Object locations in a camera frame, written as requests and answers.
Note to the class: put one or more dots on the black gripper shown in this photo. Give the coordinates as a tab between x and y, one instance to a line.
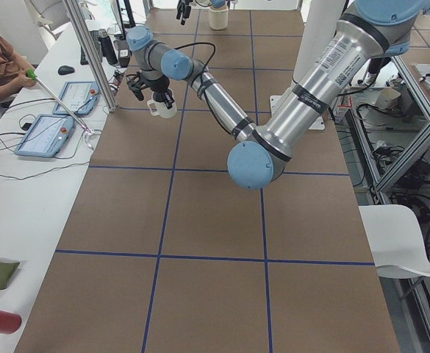
159	88

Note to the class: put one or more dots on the cream plastic bin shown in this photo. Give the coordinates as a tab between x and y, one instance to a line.
218	17

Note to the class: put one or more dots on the far blue teach pendant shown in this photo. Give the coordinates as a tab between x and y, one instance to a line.
80	96

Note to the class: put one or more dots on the blue teach pendant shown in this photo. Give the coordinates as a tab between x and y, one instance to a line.
80	96
46	136

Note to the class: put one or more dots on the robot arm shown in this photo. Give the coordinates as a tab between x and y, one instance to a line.
366	30

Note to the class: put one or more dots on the aluminium frame post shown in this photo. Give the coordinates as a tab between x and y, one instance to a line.
83	35

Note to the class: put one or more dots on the green handled reach stick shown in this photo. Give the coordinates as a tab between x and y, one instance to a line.
32	75

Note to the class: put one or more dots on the near blue teach pendant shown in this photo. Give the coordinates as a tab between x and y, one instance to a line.
46	136

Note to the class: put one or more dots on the black bottle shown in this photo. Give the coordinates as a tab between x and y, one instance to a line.
107	47

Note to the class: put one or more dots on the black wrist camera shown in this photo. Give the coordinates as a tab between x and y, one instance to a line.
137	83

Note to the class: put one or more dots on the white mug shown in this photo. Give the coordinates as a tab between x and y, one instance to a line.
160	109

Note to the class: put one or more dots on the black computer mouse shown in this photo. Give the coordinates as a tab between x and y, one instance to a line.
65	70

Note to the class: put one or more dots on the white chair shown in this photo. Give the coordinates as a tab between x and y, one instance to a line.
396	241

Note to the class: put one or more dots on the white pedestal column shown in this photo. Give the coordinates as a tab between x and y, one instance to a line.
319	29

